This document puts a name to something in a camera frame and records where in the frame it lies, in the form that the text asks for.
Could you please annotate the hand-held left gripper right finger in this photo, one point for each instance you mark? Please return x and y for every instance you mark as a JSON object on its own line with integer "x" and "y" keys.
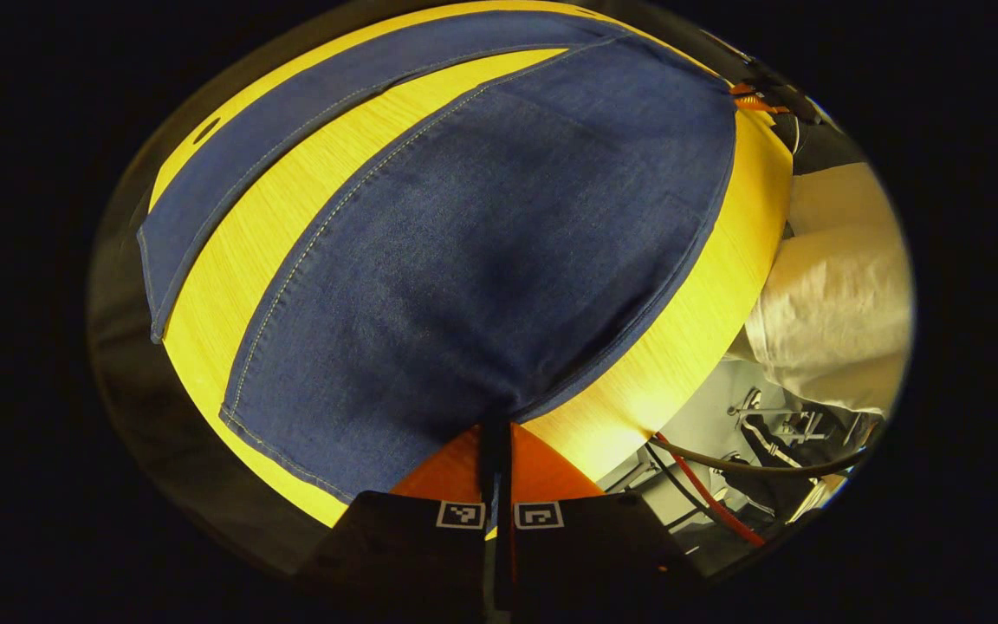
{"x": 594, "y": 546}

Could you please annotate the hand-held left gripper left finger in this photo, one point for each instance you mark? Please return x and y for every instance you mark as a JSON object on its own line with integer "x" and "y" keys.
{"x": 404, "y": 542}

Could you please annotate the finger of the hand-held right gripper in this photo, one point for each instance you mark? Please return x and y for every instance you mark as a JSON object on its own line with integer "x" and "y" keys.
{"x": 754, "y": 100}

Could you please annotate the blue denim jeans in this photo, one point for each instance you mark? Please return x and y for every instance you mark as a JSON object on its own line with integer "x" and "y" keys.
{"x": 482, "y": 260}

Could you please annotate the person's white clothing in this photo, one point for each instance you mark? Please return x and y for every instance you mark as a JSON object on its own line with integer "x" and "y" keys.
{"x": 837, "y": 303}

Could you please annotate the grey metal frame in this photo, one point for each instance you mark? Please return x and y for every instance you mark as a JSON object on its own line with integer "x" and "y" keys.
{"x": 789, "y": 433}

